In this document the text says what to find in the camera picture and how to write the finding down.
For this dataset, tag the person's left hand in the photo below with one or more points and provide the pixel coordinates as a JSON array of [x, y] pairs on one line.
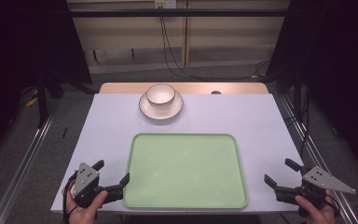
[[85, 213]]

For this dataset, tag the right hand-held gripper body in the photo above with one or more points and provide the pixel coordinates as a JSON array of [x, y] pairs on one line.
[[318, 184]]

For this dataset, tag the dark table grommet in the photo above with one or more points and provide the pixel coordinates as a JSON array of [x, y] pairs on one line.
[[216, 92]]

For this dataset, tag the white wall outlet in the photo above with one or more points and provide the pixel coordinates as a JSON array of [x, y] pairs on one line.
[[165, 3]]

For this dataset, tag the light green tray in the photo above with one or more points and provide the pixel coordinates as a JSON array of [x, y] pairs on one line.
[[185, 171]]

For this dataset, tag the metal floor rail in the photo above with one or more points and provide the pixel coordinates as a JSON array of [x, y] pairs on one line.
[[317, 155], [21, 168]]

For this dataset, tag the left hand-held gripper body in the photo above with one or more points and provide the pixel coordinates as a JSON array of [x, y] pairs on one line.
[[85, 182]]

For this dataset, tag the person's right hand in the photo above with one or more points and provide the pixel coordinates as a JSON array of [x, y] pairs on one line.
[[318, 214]]

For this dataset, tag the black stand leg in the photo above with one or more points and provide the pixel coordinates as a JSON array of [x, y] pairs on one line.
[[42, 99]]

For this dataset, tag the white bowl with dark rim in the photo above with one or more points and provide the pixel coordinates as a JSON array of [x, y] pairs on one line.
[[160, 95]]

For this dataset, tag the wooden post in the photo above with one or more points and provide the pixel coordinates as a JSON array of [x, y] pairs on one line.
[[186, 37]]

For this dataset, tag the white plate with dark rim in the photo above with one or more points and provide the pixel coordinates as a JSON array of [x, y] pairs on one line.
[[161, 114]]

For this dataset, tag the black curtain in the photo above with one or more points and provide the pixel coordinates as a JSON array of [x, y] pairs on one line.
[[28, 40], [338, 62]]

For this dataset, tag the black horizontal bar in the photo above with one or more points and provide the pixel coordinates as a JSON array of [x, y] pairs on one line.
[[180, 12]]

